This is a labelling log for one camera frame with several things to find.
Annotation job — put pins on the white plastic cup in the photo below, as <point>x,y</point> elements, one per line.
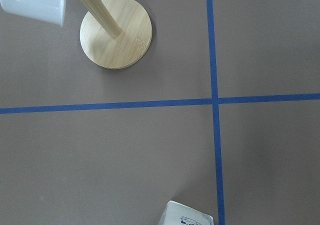
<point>51,11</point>

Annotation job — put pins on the white milk carton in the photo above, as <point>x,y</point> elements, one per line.
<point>178,214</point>

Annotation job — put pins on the wooden cup tree stand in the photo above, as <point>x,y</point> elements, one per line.
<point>115,34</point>

